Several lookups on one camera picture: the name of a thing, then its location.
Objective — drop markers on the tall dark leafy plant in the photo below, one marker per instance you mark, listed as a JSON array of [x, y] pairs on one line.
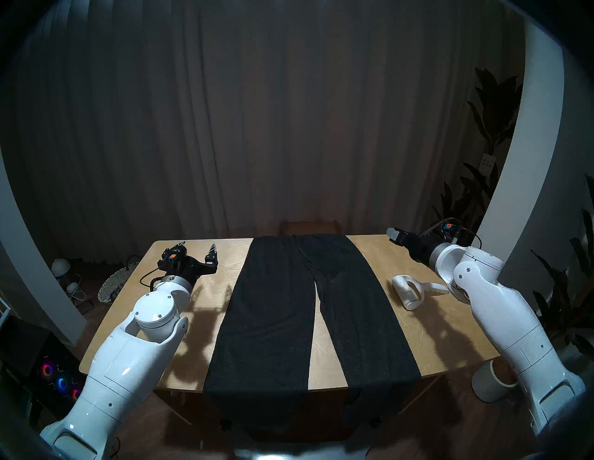
[[494, 102]]

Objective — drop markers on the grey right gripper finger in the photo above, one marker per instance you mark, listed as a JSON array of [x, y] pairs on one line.
[[400, 240], [395, 232]]

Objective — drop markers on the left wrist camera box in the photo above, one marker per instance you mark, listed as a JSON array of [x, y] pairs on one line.
[[174, 260]]

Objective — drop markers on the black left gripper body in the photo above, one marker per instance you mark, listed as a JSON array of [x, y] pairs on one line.
[[195, 269]]

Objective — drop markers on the grey pleated curtain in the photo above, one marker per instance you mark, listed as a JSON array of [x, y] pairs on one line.
[[232, 116]]

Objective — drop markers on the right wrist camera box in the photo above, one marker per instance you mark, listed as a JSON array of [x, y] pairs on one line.
[[451, 232]]

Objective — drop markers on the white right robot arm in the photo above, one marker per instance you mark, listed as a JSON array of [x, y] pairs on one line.
[[506, 315]]

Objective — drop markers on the robot torso base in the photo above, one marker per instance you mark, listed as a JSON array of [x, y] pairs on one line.
[[301, 454]]

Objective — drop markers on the black pants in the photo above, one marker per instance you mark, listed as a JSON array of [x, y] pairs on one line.
[[269, 301]]

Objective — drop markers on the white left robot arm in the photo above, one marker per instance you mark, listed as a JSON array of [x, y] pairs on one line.
[[120, 361]]

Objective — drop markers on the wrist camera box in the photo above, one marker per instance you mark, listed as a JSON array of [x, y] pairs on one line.
[[174, 260], [451, 232]]

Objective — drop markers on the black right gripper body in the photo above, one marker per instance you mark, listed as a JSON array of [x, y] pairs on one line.
[[420, 248]]

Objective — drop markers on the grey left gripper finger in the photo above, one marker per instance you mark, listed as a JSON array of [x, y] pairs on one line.
[[178, 244], [212, 252]]

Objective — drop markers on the white mushroom lamp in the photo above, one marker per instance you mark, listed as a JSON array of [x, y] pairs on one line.
[[60, 265]]

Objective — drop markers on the wooden chair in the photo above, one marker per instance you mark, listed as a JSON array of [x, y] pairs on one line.
[[310, 227]]

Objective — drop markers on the white lint roller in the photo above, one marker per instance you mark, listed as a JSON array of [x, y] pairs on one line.
[[408, 294]]

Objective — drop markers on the white round plant pot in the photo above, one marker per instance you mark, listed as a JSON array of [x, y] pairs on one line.
[[487, 385]]

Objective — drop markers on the leafy plant in white pot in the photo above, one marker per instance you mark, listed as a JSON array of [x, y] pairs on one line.
[[564, 297]]

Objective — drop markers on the striped wicker basket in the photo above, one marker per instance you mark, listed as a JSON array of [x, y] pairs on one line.
[[113, 287]]

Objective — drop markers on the white wall tag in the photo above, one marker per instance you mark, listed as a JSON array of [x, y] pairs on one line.
[[487, 160]]

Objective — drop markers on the black computer case RGB fans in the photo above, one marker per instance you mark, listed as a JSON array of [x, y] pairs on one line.
[[41, 371]]

